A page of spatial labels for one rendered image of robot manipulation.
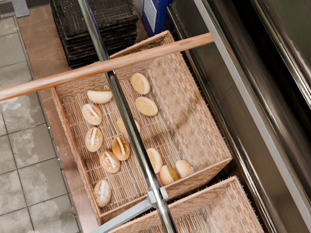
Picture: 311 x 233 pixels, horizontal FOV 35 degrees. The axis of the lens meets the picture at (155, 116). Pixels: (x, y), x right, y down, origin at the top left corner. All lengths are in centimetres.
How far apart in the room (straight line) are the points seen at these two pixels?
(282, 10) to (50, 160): 166
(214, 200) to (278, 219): 34
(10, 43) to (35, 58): 78
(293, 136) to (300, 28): 23
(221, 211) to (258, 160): 32
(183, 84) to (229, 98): 29
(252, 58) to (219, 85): 46
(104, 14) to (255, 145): 79
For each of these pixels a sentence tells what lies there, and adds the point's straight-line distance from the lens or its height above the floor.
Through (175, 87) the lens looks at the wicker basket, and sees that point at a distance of 185.
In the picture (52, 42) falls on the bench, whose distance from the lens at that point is 215.
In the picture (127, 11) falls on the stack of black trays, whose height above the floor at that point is 83.
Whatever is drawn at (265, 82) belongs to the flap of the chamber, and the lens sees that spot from 113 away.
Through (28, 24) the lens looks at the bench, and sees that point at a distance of 222.
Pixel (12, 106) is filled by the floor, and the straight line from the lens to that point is 268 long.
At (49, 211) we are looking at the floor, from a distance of 244.
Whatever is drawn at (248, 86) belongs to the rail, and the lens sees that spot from 108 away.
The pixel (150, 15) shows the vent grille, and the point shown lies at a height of 71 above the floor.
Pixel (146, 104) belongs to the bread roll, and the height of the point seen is 65.
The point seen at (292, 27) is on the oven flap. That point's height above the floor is 150.
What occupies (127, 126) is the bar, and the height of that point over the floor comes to 117.
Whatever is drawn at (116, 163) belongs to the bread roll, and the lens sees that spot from 182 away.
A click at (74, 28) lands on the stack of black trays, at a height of 83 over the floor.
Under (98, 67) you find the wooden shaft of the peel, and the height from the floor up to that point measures 121.
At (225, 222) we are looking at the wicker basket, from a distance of 175.
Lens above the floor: 234
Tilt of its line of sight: 64 degrees down
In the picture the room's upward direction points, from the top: 11 degrees clockwise
